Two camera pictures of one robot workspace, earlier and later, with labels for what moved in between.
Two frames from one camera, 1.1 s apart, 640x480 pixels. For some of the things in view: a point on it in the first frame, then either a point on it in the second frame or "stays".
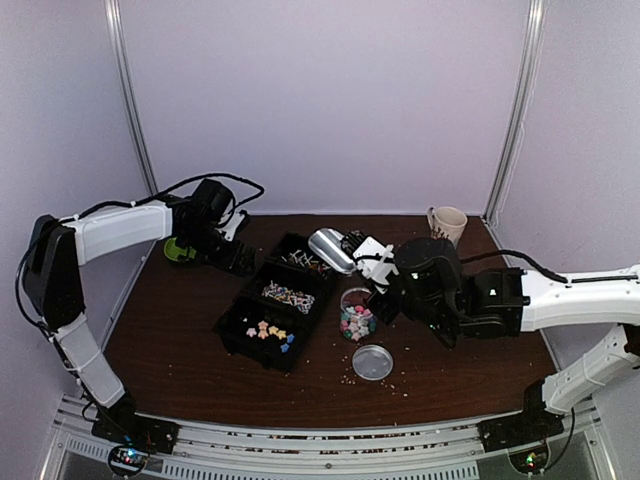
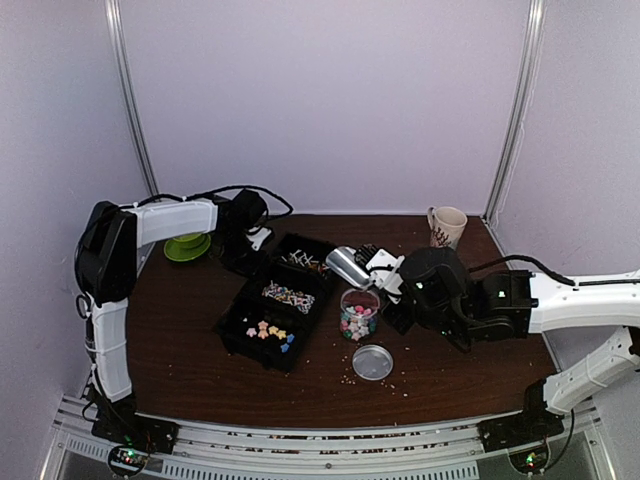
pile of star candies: [357, 322] stays
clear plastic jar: [356, 321] stays
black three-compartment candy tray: [269, 318] stays
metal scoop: [328, 245] -> [341, 261]
